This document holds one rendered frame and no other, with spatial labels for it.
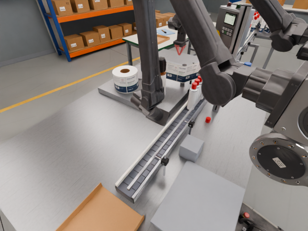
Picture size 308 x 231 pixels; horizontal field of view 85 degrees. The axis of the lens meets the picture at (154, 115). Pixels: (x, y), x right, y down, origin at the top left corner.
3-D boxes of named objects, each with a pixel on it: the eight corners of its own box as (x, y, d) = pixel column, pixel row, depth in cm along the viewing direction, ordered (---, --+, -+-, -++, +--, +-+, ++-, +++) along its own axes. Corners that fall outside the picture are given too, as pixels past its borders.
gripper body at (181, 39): (172, 44, 111) (173, 32, 106) (179, 40, 117) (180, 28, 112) (181, 46, 108) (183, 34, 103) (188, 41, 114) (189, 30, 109)
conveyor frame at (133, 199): (221, 65, 184) (222, 61, 181) (231, 68, 180) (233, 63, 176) (116, 190, 82) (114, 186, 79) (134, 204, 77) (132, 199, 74)
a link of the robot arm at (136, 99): (148, 100, 60) (164, 91, 64) (127, 83, 64) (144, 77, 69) (144, 122, 68) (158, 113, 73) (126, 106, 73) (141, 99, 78)
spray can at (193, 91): (189, 105, 124) (193, 80, 110) (195, 108, 121) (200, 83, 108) (185, 108, 121) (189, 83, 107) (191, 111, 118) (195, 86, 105)
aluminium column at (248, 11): (213, 107, 130) (243, 3, 85) (219, 109, 128) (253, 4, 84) (211, 110, 127) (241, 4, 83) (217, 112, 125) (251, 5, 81)
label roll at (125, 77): (122, 96, 133) (120, 79, 124) (111, 85, 145) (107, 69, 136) (143, 87, 143) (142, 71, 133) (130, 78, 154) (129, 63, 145)
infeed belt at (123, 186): (222, 64, 183) (223, 61, 180) (230, 66, 179) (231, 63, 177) (118, 191, 81) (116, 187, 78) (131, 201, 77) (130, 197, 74)
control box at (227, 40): (224, 38, 111) (233, 4, 99) (243, 46, 99) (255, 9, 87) (211, 40, 108) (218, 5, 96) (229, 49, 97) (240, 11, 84)
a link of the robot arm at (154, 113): (147, 118, 65) (156, 107, 65) (136, 107, 68) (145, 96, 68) (154, 121, 72) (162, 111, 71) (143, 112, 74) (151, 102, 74)
